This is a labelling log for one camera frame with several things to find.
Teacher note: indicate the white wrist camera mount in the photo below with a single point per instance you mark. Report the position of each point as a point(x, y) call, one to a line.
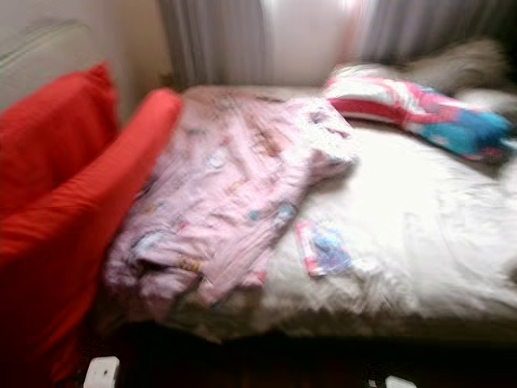
point(401, 383)
point(102, 374)

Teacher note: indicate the pink cartoon print quilt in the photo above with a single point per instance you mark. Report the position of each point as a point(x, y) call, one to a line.
point(226, 194)

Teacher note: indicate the small beige floral pillow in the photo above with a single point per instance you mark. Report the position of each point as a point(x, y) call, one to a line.
point(489, 99)

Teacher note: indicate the grey pleated curtain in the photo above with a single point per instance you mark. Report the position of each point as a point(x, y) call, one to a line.
point(428, 28)
point(210, 40)

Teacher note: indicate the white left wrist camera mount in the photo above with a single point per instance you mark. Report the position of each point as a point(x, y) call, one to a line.
point(102, 374)

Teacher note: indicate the red fabric sofa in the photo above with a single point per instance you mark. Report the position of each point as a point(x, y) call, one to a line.
point(48, 242)

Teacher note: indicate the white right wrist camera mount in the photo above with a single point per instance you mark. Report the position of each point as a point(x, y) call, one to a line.
point(401, 383)

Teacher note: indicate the bed with beige floral sheet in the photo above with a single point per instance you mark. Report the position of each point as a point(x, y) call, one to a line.
point(428, 226)

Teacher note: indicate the anime cover comic book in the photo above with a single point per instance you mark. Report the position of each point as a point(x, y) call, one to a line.
point(323, 249)

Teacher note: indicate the red white blue bolster pillow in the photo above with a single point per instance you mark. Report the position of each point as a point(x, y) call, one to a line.
point(412, 107)

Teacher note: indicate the brown-beige crumpled pillow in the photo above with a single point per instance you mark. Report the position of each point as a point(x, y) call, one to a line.
point(460, 65)

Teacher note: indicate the bright window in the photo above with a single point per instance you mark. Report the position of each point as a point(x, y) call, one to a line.
point(311, 40)

